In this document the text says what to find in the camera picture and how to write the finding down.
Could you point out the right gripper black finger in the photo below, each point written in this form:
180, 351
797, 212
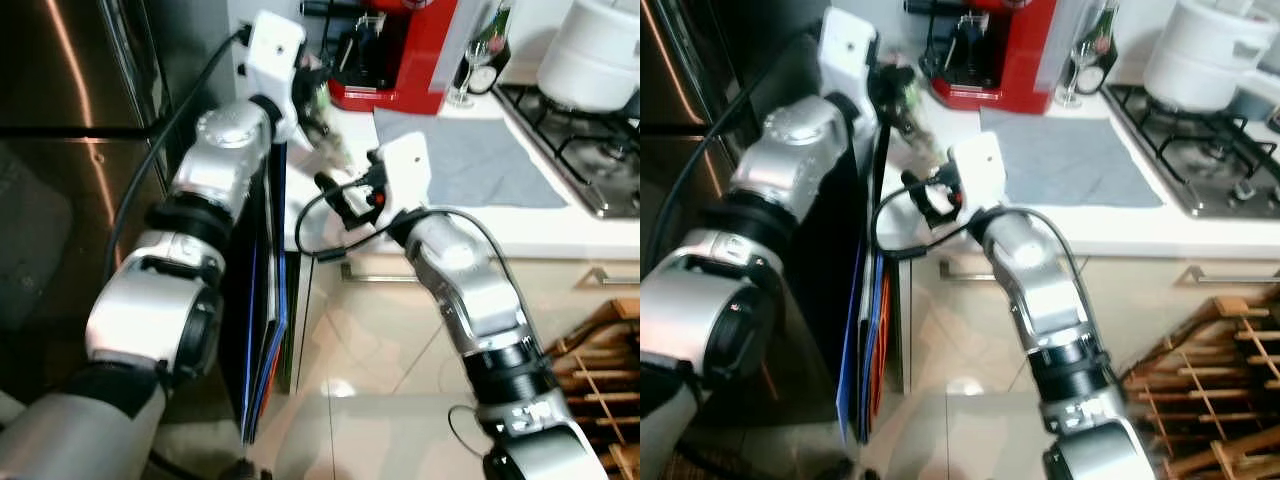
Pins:
912, 183
328, 184

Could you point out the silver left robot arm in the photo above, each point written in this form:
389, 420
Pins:
800, 135
230, 140

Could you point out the dark glass bottle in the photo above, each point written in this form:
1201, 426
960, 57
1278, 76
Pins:
497, 30
1102, 30

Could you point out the grey dish mat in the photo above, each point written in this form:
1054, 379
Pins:
1070, 160
470, 160

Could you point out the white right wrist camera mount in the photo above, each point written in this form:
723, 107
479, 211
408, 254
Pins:
405, 170
978, 168

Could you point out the red coffee machine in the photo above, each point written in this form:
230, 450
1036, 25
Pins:
400, 60
1000, 60

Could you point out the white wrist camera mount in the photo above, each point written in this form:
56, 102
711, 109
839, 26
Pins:
272, 55
850, 50
978, 168
405, 170

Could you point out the large stainless steel fridge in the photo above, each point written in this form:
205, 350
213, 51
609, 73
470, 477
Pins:
740, 60
80, 150

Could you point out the blue flat board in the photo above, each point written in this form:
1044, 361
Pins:
283, 260
850, 350

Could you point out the clear wine glass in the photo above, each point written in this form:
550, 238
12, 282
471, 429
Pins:
475, 65
1078, 65

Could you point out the wooden slatted rack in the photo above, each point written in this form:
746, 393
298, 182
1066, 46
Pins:
600, 370
1210, 380

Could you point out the orange flat board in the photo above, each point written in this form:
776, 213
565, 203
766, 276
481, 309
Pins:
880, 350

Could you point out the white cooking pot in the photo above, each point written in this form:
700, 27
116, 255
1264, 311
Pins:
1200, 55
590, 55

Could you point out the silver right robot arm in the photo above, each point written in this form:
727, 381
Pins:
1040, 290
470, 290

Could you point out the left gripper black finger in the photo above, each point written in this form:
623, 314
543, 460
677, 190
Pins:
318, 118
898, 118

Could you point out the black flat board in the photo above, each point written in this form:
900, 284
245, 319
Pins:
255, 330

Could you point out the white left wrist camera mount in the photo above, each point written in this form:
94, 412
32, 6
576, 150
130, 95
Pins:
272, 55
850, 50

